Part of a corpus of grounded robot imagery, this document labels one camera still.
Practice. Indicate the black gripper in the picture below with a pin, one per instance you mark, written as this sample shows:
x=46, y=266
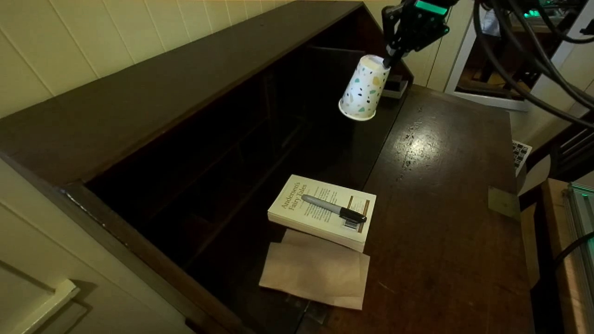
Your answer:
x=420, y=28

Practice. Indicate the speckled white paper cup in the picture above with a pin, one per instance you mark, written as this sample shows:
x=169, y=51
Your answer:
x=363, y=90

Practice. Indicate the dark wooden cabinet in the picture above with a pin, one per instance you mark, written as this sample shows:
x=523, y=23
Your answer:
x=153, y=125

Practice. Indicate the small dark box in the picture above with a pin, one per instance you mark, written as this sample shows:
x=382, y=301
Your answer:
x=395, y=87

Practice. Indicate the white keyboard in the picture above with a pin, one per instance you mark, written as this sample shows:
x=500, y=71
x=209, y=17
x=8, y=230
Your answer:
x=520, y=155

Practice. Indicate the grey marker with black cap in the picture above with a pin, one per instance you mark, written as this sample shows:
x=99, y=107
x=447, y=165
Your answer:
x=332, y=208

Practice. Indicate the cream paperback book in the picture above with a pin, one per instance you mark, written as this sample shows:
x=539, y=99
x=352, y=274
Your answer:
x=320, y=211

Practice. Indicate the dark wooden chair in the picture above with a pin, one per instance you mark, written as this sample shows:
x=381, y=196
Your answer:
x=573, y=153

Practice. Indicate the brown paper napkin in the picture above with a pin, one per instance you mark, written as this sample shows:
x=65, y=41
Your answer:
x=315, y=273

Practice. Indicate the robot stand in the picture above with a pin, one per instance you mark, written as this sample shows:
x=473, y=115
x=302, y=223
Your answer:
x=568, y=250

